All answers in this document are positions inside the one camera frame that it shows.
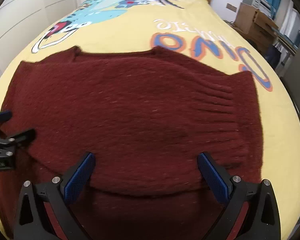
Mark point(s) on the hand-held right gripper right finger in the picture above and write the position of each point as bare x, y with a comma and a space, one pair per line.
215, 177

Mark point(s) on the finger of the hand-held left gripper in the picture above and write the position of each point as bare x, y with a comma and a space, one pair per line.
20, 137
1, 117

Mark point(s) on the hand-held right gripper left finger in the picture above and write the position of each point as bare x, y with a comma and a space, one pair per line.
78, 177

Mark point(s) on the dark red knit sweater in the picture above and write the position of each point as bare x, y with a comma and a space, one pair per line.
130, 120

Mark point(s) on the white wardrobe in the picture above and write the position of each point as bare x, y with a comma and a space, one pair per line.
27, 12

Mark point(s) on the grey chair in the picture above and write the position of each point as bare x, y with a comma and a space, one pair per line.
293, 90

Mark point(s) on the navy bag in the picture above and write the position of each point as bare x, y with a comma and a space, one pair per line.
273, 56

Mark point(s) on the yellow dinosaur printed blanket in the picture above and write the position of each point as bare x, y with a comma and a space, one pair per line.
130, 35

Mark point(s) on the brown cardboard box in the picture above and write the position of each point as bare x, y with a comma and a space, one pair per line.
252, 22

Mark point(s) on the white printer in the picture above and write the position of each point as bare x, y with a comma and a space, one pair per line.
258, 1

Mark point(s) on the brown wall socket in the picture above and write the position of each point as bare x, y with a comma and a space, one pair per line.
231, 7

